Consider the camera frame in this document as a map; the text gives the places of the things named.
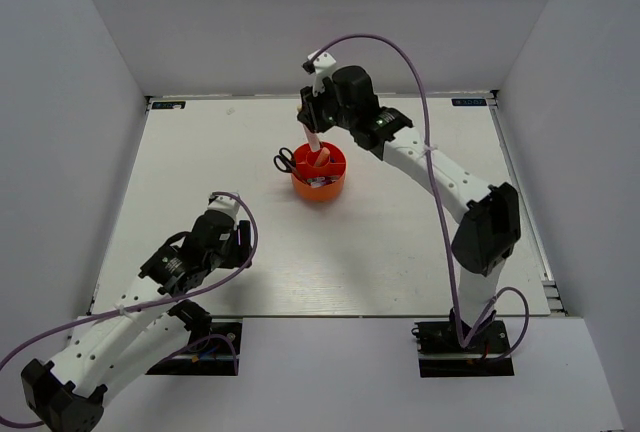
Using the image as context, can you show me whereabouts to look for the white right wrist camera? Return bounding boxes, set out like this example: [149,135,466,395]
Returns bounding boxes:
[300,50,337,98]

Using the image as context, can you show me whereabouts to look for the right corner label sticker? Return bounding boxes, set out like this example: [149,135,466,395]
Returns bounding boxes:
[451,97,487,107]

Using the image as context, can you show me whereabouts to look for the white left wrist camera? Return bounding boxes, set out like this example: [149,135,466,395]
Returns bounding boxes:
[207,193,240,220]

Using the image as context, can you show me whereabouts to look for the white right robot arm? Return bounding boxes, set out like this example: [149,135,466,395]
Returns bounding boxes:
[298,64,521,351]

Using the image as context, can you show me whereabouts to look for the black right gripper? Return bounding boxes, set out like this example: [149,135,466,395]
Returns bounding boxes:
[298,77,357,134]

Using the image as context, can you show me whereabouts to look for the corner label sticker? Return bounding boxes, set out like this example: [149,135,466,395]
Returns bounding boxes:
[451,97,487,107]
[151,101,186,110]

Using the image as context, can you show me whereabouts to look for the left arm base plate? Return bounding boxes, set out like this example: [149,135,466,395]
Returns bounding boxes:
[146,319,243,377]

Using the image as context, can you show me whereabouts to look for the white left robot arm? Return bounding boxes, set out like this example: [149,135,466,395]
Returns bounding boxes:
[21,210,254,431]

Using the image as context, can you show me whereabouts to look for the black handled scissors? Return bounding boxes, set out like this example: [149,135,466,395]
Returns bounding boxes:
[273,147,302,179]

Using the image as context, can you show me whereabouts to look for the orange cap highlighter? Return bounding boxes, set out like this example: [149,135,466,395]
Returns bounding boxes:
[314,147,330,167]

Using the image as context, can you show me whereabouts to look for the left corner label sticker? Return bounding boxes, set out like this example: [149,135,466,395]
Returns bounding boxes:
[151,101,186,110]

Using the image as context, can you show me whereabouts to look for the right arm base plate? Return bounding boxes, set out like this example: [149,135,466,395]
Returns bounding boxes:
[409,320,516,379]

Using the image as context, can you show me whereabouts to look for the orange round organizer container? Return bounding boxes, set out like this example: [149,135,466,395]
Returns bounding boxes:
[291,142,347,202]

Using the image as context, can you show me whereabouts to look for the yellow cap highlighter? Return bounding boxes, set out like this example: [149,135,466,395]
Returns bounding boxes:
[296,104,321,152]

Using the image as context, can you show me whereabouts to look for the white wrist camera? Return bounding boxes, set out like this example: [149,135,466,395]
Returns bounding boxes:
[207,193,240,220]
[300,50,337,98]

